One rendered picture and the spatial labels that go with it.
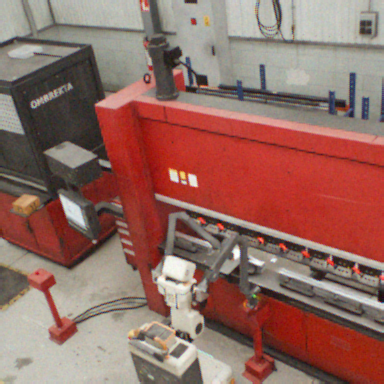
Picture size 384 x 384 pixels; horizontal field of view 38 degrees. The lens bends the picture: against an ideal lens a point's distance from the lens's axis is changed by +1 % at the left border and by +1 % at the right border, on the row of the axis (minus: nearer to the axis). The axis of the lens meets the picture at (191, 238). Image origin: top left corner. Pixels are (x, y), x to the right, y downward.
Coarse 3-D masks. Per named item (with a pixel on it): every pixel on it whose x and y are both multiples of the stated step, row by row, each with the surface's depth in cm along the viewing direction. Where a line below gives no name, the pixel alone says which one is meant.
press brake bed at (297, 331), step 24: (216, 288) 504; (216, 312) 528; (288, 312) 457; (312, 312) 438; (240, 336) 531; (264, 336) 500; (288, 336) 475; (312, 336) 454; (336, 336) 436; (360, 336) 419; (288, 360) 499; (312, 360) 477; (336, 360) 452; (360, 360) 433
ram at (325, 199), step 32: (160, 128) 450; (192, 128) 428; (160, 160) 473; (192, 160) 447; (224, 160) 424; (256, 160) 403; (288, 160) 384; (320, 160) 367; (352, 160) 353; (160, 192) 497; (192, 192) 469; (224, 192) 443; (256, 192) 421; (288, 192) 400; (320, 192) 382; (352, 192) 365; (256, 224) 440; (288, 224) 418; (320, 224) 398; (352, 224) 379
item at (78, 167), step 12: (60, 144) 486; (72, 144) 483; (48, 156) 475; (60, 156) 467; (72, 156) 464; (84, 156) 461; (96, 156) 458; (60, 168) 468; (72, 168) 448; (84, 168) 454; (96, 168) 461; (72, 180) 461; (84, 180) 458
